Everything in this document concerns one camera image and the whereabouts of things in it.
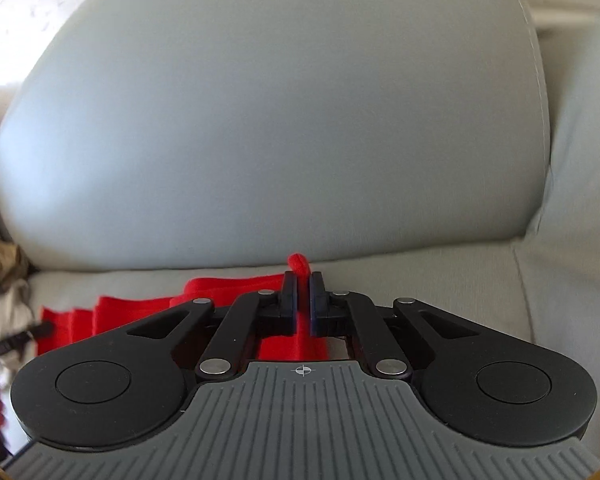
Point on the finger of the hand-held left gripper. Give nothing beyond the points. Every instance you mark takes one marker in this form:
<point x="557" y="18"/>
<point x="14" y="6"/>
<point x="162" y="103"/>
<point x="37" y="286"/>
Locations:
<point x="25" y="336"/>

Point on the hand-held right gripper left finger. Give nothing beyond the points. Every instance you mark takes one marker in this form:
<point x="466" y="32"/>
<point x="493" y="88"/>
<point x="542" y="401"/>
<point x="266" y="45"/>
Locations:
<point x="291" y="305"/>

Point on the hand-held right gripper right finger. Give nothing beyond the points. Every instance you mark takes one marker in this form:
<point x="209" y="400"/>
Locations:
<point x="317" y="307"/>

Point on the red shirt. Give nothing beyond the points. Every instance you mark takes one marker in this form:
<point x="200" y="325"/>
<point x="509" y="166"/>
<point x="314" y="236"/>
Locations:
<point x="130" y="312"/>

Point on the light beige crumpled garment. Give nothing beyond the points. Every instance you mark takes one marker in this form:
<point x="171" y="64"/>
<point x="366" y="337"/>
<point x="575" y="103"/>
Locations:
<point x="5" y="315"/>

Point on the tan crumpled garment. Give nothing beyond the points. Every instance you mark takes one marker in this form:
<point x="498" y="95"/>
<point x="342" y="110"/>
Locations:
<point x="0" y="270"/>

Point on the grey backrest cushion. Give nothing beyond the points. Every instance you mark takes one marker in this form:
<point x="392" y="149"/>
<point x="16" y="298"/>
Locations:
<point x="280" y="120"/>

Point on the grey bolster cushion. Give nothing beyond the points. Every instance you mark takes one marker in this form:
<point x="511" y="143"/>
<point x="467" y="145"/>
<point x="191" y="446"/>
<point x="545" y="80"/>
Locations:
<point x="580" y="210"/>

